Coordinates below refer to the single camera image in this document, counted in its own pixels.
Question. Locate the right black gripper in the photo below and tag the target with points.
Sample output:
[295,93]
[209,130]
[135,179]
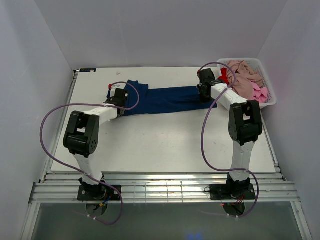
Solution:
[204,100]

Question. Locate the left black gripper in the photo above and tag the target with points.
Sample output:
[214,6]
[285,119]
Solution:
[110,99]

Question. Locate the dark blue t shirt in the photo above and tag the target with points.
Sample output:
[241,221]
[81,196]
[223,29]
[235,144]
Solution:
[161,100]

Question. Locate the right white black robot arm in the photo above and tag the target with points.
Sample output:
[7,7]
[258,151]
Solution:
[244,128]

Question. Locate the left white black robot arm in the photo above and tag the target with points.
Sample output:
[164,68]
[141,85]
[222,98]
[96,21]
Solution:
[81,137]

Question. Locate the red t shirt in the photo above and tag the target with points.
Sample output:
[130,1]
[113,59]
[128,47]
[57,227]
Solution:
[223,78]

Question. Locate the white perforated plastic basket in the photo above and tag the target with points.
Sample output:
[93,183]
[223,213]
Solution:
[257,66]

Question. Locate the beige pink t shirt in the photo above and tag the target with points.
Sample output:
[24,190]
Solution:
[245,78]

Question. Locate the blue white label sticker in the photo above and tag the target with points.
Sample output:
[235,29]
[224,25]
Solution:
[87,70]

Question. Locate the bright pink t shirt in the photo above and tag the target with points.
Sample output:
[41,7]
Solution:
[259,94]

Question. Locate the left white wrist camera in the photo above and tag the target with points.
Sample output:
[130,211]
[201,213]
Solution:
[112,89]

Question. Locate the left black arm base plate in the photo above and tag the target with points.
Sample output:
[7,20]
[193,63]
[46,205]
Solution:
[97,193]

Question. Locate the aluminium frame rails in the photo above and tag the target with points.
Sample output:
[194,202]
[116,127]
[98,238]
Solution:
[160,188]

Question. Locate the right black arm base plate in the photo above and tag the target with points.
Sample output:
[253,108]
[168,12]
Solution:
[221,192]

